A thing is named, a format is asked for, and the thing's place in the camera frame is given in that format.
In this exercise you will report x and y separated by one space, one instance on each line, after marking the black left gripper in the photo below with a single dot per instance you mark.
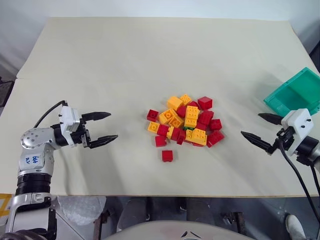
83 136

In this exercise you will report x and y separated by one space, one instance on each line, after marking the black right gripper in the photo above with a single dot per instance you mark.
283 140

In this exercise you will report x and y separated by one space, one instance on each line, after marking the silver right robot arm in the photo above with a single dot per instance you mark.
308 150

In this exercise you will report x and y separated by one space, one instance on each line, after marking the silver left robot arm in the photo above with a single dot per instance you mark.
32 142

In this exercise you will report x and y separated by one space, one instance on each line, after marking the green plastic tray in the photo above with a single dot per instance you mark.
295 92

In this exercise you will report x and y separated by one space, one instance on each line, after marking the green plastic building brick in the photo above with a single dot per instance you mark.
188 128

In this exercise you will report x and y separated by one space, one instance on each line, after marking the clear plastic bubble wrap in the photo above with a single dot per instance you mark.
80 208

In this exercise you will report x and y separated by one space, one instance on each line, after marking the white shoe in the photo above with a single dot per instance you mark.
296 228

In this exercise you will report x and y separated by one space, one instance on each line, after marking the grey rounded robot torso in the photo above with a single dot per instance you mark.
180 231

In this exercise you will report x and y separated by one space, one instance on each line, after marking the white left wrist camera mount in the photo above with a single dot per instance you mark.
68 120

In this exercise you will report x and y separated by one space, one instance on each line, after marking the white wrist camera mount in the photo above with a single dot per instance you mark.
68 120
298 122

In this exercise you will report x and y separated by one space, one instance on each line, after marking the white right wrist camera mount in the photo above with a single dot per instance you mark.
298 122

